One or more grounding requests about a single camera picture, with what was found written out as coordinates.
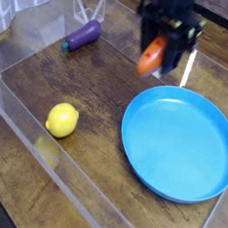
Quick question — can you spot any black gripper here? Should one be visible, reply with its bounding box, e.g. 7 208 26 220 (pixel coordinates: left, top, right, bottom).
137 0 205 75

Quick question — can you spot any orange toy carrot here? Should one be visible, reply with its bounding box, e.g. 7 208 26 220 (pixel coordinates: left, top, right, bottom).
136 35 168 76

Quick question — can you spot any dark baseboard strip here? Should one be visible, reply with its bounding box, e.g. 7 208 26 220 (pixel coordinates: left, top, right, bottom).
194 4 228 30

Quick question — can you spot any purple toy eggplant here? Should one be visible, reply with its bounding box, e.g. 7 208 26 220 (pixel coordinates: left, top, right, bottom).
61 19 102 51

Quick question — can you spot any blue plastic plate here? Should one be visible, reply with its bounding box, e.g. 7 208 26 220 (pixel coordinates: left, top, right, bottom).
121 86 228 204

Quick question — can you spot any yellow toy lemon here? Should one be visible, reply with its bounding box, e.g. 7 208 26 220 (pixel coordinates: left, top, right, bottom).
46 102 79 137

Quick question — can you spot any clear acrylic enclosure wall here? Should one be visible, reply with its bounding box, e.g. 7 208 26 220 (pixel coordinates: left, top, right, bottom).
0 0 228 228

